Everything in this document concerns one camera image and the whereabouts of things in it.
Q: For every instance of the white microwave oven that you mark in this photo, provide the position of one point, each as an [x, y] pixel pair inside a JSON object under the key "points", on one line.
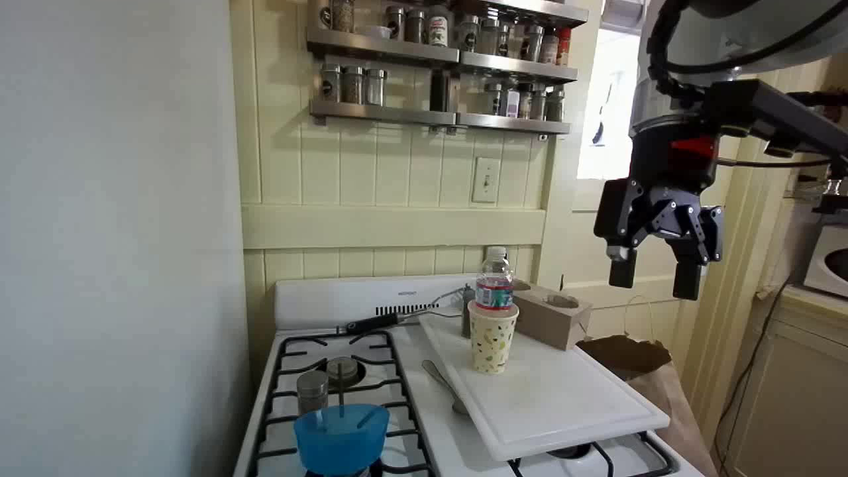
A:
{"points": [[824, 262]]}

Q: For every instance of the cream door with window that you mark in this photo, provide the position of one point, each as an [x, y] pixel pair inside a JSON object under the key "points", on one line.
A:
{"points": [[583, 256]]}

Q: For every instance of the ceramic mug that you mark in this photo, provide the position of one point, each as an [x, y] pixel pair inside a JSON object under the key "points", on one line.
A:
{"points": [[336, 15]]}

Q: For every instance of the cream kitchen cabinet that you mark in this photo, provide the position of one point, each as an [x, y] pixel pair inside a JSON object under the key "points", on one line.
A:
{"points": [[796, 389]]}

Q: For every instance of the black stove grate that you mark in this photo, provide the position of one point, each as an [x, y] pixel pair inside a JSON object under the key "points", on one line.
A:
{"points": [[334, 338], [609, 459]]}

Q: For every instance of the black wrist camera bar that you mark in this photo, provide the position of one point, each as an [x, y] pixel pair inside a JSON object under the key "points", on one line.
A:
{"points": [[768, 111]]}

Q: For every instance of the blue plastic bowl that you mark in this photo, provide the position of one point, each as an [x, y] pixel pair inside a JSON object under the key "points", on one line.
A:
{"points": [[340, 442]]}

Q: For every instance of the brown paper bag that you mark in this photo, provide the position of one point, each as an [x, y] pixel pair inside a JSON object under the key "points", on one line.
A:
{"points": [[657, 389]]}

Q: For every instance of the white light switch plate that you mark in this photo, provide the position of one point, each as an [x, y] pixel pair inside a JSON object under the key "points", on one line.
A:
{"points": [[486, 182]]}

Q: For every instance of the clear plastic water bottle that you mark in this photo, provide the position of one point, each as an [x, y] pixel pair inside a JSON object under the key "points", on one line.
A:
{"points": [[493, 288]]}

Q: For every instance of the steel spice rack shelf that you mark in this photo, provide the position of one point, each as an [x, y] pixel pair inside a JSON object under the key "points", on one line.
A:
{"points": [[380, 112], [547, 11], [387, 46]]}

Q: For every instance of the grey metal utensil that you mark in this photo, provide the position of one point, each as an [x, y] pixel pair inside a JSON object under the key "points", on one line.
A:
{"points": [[441, 380]]}

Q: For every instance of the white cutting board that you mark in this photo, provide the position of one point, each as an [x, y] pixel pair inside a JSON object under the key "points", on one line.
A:
{"points": [[547, 389]]}

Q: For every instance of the grey window blind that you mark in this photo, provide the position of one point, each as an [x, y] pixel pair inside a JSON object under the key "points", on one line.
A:
{"points": [[624, 15]]}

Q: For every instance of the white gas stove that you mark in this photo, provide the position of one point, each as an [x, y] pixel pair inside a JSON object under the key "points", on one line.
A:
{"points": [[352, 301]]}

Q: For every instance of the small grey cup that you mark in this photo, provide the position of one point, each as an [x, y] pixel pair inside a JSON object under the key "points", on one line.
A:
{"points": [[310, 390]]}

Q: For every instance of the white label spice jar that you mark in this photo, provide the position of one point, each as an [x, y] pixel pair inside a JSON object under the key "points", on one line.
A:
{"points": [[438, 27]]}

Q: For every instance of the polka dot paper cup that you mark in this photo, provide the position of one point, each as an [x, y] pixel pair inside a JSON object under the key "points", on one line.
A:
{"points": [[493, 340]]}

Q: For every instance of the red spice jar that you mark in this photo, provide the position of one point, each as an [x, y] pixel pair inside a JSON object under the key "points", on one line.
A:
{"points": [[551, 44]]}

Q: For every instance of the wooden knife block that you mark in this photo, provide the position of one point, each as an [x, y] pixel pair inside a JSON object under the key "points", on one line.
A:
{"points": [[547, 323]]}

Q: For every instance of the black gripper red band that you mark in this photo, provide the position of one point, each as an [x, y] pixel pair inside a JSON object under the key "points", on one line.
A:
{"points": [[657, 209]]}

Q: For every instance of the black kitchen appliance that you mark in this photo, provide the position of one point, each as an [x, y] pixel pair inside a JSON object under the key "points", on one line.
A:
{"points": [[831, 190]]}

